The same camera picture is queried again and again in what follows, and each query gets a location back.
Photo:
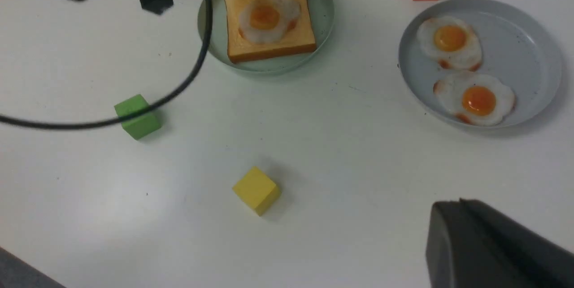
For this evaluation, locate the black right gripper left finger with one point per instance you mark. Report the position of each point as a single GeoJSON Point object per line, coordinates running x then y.
{"type": "Point", "coordinates": [460, 254]}

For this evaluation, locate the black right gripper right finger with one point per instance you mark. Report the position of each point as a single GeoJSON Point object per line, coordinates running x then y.
{"type": "Point", "coordinates": [546, 264]}

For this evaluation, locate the fried egg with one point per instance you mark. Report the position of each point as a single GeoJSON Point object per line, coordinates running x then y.
{"type": "Point", "coordinates": [450, 42]}
{"type": "Point", "coordinates": [474, 98]}
{"type": "Point", "coordinates": [268, 21]}

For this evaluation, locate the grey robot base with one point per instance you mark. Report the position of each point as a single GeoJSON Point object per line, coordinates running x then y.
{"type": "Point", "coordinates": [15, 273]}

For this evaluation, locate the grey plate with eggs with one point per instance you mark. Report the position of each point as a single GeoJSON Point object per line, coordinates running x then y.
{"type": "Point", "coordinates": [516, 49]}

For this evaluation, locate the yellow cube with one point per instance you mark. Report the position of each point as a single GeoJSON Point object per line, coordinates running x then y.
{"type": "Point", "coordinates": [257, 191]}

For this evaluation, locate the green centre plate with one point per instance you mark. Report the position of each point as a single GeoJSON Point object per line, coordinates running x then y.
{"type": "Point", "coordinates": [322, 15]}

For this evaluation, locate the green cube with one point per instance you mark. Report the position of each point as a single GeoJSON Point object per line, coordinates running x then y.
{"type": "Point", "coordinates": [141, 126]}

